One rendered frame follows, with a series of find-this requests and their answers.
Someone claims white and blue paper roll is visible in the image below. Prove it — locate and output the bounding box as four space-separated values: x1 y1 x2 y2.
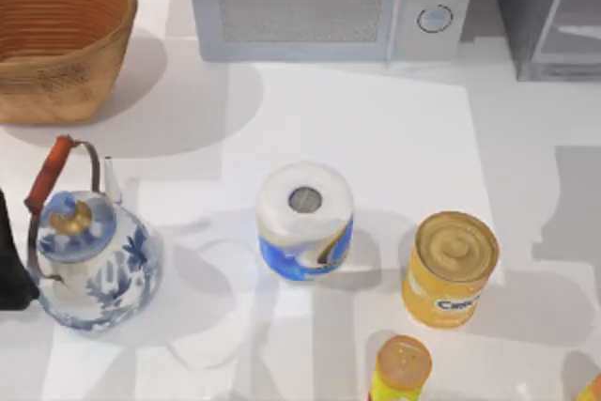
255 162 355 283

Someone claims pale microwave oven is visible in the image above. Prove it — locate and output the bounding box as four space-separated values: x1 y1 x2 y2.
183 0 484 64

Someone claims yellow can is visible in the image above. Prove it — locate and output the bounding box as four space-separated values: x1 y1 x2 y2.
401 210 500 330

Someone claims round microwave knob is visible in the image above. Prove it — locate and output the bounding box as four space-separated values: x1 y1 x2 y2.
416 4 455 35

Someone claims yellow bottle with orange cap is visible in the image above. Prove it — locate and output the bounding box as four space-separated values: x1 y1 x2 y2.
368 334 433 401

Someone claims blue and white porcelain teapot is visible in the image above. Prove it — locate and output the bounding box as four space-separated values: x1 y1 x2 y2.
23 134 164 334

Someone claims brown woven basket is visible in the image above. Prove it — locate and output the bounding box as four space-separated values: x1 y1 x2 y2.
0 0 139 126

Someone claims grey cabinet with dark inside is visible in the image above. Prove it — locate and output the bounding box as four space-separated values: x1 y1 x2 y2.
485 0 601 83

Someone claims yellow and orange object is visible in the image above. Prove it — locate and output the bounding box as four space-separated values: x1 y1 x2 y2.
575 372 601 401

